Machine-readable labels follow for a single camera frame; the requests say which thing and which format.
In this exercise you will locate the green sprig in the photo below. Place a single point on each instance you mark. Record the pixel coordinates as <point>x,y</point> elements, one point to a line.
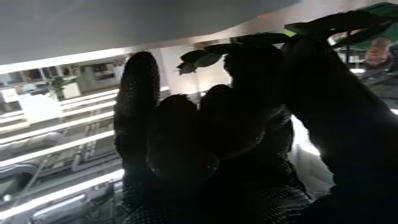
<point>202,58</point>

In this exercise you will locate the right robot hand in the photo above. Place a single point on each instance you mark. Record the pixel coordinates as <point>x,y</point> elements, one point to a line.
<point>237,160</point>

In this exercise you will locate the white sheet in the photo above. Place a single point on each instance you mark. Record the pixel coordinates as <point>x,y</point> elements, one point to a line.
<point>107,23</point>

